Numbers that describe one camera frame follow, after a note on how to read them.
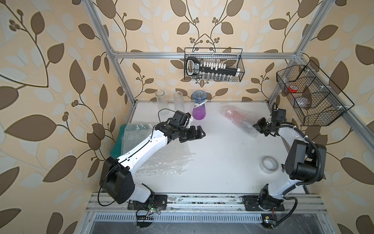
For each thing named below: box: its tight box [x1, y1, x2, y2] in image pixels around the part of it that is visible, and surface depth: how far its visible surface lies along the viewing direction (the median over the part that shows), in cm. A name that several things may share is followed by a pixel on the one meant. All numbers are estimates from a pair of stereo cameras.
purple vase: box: [192, 90, 208, 121], surface depth 101 cm
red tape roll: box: [288, 85, 299, 94], surface depth 83 cm
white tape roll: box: [259, 155, 279, 175], surface depth 88 cm
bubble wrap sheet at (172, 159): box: [134, 140, 195, 177], surface depth 88 cm
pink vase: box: [219, 105, 259, 139], surface depth 101 cm
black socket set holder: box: [186, 57, 241, 76], surface depth 84 cm
